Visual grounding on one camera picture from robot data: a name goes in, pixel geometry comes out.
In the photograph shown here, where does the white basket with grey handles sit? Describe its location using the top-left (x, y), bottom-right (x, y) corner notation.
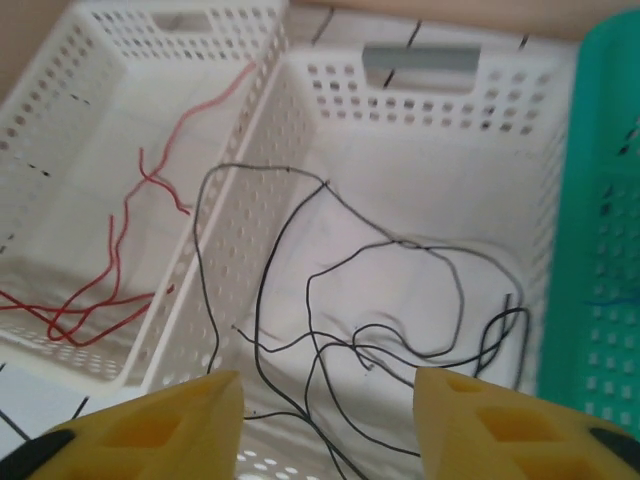
top-left (119, 42), bottom-right (584, 480)

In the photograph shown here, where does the thin black wire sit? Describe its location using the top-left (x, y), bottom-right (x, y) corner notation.
top-left (195, 163), bottom-right (416, 374)
top-left (252, 180), bottom-right (421, 480)
top-left (232, 239), bottom-right (532, 396)

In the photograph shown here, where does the white perforated plastic basket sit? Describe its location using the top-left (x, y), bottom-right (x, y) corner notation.
top-left (0, 0), bottom-right (291, 399)

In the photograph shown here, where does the teal perforated plastic basket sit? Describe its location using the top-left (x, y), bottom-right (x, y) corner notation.
top-left (534, 9), bottom-right (640, 434)

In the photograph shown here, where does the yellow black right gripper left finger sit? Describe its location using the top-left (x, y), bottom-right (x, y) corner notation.
top-left (9, 369), bottom-right (246, 480)

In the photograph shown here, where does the thin red wire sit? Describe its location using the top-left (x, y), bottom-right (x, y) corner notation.
top-left (47, 62), bottom-right (259, 346)
top-left (138, 147), bottom-right (192, 217)

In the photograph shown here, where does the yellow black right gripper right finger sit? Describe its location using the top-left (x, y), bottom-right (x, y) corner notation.
top-left (412, 366), bottom-right (640, 480)

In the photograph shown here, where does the bundle of red black wires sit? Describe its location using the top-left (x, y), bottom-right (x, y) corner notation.
top-left (0, 212), bottom-right (174, 347)

